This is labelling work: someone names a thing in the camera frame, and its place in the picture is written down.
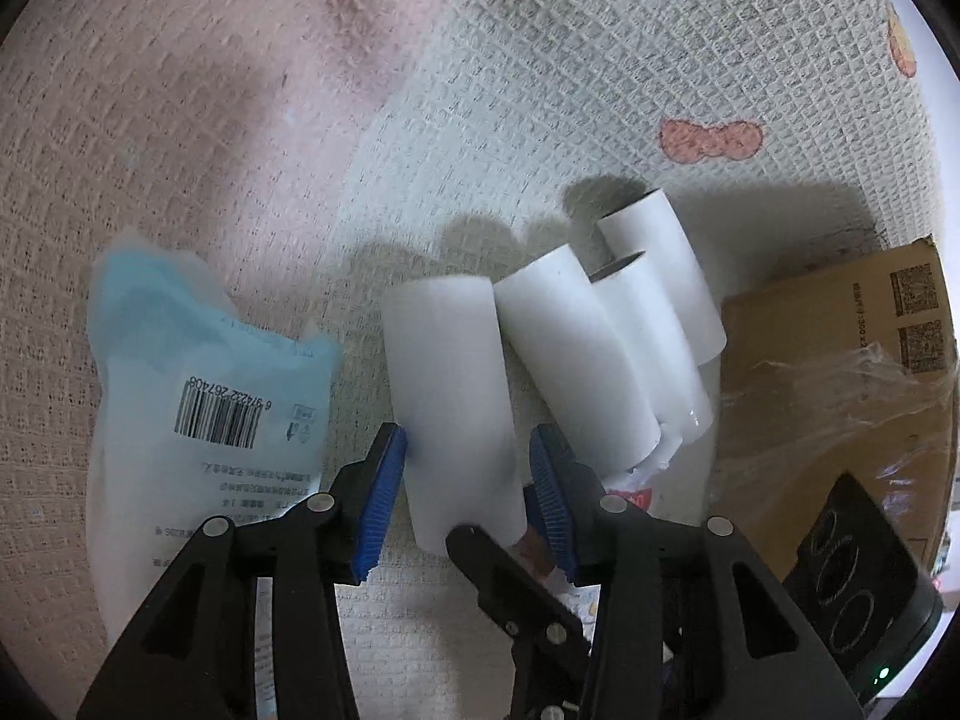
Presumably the pink cartoon patterned cloth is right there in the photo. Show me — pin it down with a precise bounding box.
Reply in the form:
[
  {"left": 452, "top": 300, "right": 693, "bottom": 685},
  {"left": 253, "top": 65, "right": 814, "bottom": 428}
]
[{"left": 2, "top": 0, "right": 944, "bottom": 718}]

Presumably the brown cardboard box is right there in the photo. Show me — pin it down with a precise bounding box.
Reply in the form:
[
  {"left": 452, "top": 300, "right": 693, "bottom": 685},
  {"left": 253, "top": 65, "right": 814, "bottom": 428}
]
[{"left": 708, "top": 239, "right": 958, "bottom": 575}]

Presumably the white red spout pouch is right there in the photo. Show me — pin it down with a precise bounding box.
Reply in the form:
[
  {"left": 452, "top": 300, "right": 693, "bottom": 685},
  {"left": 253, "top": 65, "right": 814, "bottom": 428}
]
[{"left": 515, "top": 429, "right": 689, "bottom": 602}]

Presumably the white paper roll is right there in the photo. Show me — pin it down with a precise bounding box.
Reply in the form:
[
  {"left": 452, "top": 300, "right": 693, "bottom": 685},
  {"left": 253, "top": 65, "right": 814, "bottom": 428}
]
[
  {"left": 597, "top": 188, "right": 727, "bottom": 366},
  {"left": 493, "top": 245, "right": 661, "bottom": 478},
  {"left": 590, "top": 252, "right": 713, "bottom": 444},
  {"left": 381, "top": 275, "right": 527, "bottom": 556}
]

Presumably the blue white wipes packet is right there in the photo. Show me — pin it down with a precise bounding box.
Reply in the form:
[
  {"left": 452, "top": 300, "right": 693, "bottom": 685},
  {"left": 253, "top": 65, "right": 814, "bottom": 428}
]
[{"left": 83, "top": 234, "right": 345, "bottom": 650}]

